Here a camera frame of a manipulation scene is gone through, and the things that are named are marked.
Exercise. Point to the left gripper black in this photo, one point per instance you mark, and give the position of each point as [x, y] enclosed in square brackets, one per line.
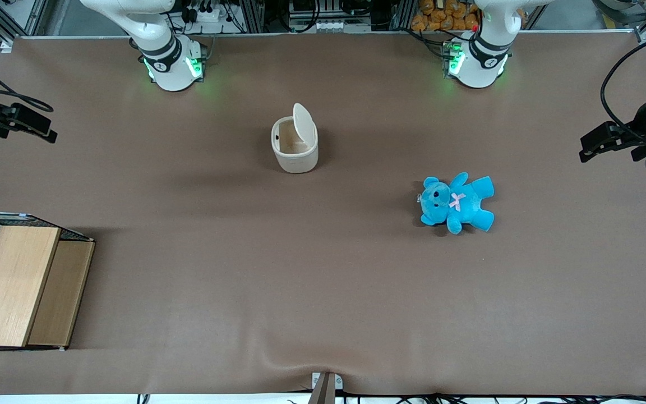
[638, 136]

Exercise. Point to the white trash can with lid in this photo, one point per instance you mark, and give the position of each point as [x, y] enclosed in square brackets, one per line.
[295, 151]

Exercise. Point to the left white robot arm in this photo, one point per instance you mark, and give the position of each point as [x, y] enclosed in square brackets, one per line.
[483, 62]

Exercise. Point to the wooden shelf box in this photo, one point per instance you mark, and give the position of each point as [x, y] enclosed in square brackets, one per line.
[14, 280]

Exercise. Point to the power strip with black plugs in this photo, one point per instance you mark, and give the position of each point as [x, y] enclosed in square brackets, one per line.
[208, 12]

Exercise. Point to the white power strip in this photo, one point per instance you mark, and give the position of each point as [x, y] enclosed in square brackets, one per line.
[318, 25]

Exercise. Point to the brown table cloth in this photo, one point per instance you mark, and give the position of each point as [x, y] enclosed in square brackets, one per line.
[323, 280]

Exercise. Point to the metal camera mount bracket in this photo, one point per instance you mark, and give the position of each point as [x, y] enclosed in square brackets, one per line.
[324, 390]

